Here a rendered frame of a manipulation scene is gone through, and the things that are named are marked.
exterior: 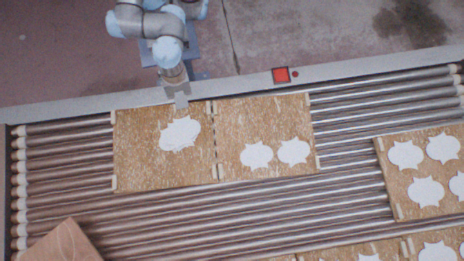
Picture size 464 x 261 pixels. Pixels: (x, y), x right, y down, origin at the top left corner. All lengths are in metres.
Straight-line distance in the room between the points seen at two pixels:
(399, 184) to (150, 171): 1.00
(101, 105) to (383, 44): 2.09
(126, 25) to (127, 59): 1.64
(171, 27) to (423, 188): 1.14
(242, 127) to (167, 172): 0.36
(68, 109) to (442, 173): 1.57
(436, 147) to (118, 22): 1.30
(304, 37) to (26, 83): 2.02
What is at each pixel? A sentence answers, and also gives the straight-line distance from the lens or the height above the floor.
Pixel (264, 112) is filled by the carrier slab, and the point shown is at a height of 0.94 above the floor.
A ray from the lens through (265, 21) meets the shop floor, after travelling 2.79.
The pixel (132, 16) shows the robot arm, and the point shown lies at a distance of 1.09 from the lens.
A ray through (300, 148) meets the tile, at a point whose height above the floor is 0.94.
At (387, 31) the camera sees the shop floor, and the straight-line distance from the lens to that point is 2.99.
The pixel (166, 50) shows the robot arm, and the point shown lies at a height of 1.48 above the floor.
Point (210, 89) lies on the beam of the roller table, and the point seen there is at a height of 0.92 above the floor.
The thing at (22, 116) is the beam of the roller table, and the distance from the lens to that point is 1.73.
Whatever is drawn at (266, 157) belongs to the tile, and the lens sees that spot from 1.43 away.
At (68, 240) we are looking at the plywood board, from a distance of 1.42.
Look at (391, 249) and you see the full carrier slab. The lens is 1.54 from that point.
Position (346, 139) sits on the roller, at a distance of 1.55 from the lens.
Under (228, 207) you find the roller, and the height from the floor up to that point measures 0.92.
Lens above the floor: 2.34
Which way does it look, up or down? 75 degrees down
